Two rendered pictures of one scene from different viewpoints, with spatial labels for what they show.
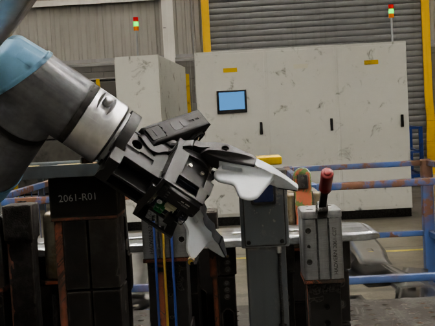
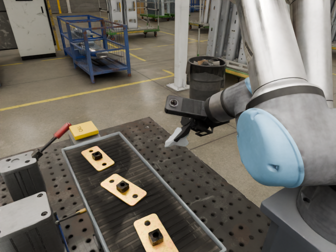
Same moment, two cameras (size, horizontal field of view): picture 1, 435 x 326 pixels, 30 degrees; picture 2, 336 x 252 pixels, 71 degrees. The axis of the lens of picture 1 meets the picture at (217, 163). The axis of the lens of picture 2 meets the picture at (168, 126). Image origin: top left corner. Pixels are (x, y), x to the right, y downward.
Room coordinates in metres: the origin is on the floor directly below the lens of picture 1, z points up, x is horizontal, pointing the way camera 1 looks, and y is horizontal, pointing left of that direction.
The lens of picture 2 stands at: (1.32, 0.49, 1.47)
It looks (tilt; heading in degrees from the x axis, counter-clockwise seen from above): 30 degrees down; 236
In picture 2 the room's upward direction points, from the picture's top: straight up
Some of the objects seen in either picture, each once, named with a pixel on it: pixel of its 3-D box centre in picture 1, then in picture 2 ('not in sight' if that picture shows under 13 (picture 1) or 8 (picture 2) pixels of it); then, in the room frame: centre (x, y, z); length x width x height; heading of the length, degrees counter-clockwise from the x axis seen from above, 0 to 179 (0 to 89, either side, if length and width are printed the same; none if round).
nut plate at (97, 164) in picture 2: not in sight; (97, 156); (1.22, 0.08, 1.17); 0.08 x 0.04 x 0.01; 97
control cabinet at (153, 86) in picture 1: (155, 123); not in sight; (10.49, 0.77, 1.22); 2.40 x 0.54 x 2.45; 175
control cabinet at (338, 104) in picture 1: (301, 115); not in sight; (9.50, -1.01, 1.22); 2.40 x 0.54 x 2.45; 89
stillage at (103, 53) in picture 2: not in sight; (98, 48); (-0.25, -4.29, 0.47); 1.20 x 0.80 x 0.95; 90
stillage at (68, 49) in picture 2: not in sight; (82, 38); (-0.35, -5.69, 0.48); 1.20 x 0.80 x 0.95; 87
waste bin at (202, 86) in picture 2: not in sight; (204, 87); (-0.74, -1.67, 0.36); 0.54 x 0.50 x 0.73; 178
